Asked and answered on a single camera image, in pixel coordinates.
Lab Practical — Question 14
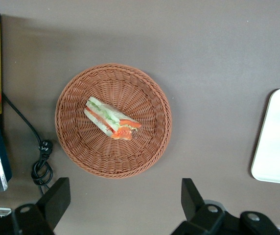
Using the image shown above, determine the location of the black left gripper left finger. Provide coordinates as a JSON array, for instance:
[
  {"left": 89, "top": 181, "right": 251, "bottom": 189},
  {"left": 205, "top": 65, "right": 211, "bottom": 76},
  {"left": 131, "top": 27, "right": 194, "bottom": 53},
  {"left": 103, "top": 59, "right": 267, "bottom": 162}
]
[{"left": 11, "top": 177, "right": 71, "bottom": 235}]

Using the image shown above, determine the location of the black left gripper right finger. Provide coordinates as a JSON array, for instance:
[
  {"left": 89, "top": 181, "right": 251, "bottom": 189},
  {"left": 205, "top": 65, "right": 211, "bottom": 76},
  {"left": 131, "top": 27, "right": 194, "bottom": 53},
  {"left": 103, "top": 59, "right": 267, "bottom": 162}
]
[{"left": 173, "top": 178, "right": 230, "bottom": 235}]

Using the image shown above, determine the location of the plastic-wrapped triangle sandwich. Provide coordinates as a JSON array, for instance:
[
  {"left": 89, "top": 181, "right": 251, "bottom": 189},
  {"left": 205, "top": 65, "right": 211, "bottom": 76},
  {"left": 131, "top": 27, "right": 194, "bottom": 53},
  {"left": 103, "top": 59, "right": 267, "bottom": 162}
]
[{"left": 83, "top": 96, "right": 142, "bottom": 141}]

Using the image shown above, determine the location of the round brown wicker basket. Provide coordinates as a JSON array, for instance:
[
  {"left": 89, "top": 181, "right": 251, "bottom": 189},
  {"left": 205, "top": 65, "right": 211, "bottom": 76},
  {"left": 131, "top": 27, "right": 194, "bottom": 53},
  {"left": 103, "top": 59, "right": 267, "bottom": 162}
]
[{"left": 54, "top": 63, "right": 173, "bottom": 179}]

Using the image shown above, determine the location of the cream plastic tray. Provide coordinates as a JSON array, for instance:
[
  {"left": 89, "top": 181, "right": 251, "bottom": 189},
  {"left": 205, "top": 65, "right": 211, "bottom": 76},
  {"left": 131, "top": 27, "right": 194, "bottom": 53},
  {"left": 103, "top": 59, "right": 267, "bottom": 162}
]
[{"left": 251, "top": 88, "right": 280, "bottom": 186}]

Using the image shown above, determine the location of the black power cable with plug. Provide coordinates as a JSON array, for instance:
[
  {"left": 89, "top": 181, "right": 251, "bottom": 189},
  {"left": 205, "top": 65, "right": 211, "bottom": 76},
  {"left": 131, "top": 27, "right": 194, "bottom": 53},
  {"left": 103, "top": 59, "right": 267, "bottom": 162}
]
[{"left": 1, "top": 93, "right": 55, "bottom": 196}]

